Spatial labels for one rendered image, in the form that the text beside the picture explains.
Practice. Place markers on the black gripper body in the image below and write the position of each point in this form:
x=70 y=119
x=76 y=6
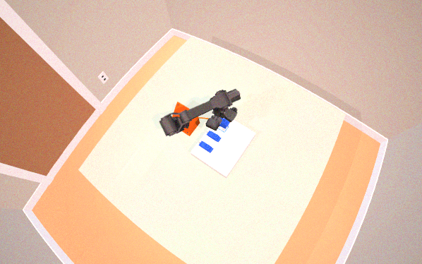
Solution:
x=214 y=123

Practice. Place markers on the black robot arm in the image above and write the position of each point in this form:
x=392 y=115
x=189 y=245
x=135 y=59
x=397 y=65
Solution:
x=221 y=100

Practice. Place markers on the blue micro servo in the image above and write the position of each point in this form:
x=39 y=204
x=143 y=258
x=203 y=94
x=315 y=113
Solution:
x=223 y=124

